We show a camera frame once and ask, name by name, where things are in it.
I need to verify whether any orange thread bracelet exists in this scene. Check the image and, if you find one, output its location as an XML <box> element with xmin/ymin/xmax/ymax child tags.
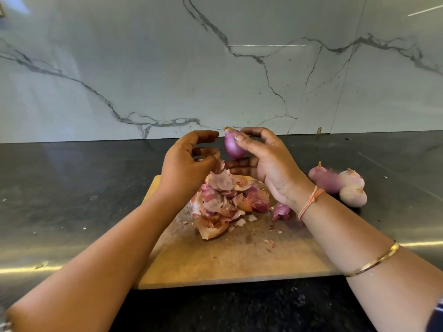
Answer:
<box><xmin>298</xmin><ymin>185</ymin><xmax>326</xmax><ymax>227</ymax></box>

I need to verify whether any person's left forearm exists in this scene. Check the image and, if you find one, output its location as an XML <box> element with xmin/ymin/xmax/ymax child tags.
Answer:
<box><xmin>7</xmin><ymin>193</ymin><xmax>182</xmax><ymax>332</ymax></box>

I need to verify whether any brownish red onion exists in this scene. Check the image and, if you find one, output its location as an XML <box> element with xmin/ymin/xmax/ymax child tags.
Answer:
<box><xmin>338</xmin><ymin>168</ymin><xmax>365</xmax><ymax>190</ymax></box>

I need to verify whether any small red onion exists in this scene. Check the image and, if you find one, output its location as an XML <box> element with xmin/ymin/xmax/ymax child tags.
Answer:
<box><xmin>308</xmin><ymin>162</ymin><xmax>326</xmax><ymax>185</ymax></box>

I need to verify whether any person's right forearm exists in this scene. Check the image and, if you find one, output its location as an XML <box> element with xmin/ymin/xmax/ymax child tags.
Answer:
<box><xmin>298</xmin><ymin>186</ymin><xmax>443</xmax><ymax>332</ymax></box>

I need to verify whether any red onion with pale patch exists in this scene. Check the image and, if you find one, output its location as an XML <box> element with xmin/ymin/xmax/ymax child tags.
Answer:
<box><xmin>223</xmin><ymin>128</ymin><xmax>250</xmax><ymax>160</ymax></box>

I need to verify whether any gold bangle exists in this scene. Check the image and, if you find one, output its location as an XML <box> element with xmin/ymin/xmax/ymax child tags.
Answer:
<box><xmin>345</xmin><ymin>240</ymin><xmax>401</xmax><ymax>278</ymax></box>

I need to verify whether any person's left hand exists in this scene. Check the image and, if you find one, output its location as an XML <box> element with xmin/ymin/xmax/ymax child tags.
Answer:
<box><xmin>158</xmin><ymin>130</ymin><xmax>222</xmax><ymax>205</ymax></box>

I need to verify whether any pile of onion peels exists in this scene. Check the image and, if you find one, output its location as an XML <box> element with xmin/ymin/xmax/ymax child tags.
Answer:
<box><xmin>188</xmin><ymin>161</ymin><xmax>293</xmax><ymax>241</ymax></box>

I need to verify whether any wooden cutting board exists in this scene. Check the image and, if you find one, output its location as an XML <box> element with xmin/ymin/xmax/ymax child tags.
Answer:
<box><xmin>135</xmin><ymin>172</ymin><xmax>343</xmax><ymax>291</ymax></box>

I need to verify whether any person's right hand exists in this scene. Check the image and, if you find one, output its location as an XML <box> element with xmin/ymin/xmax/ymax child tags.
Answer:
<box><xmin>225</xmin><ymin>127</ymin><xmax>316</xmax><ymax>208</ymax></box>

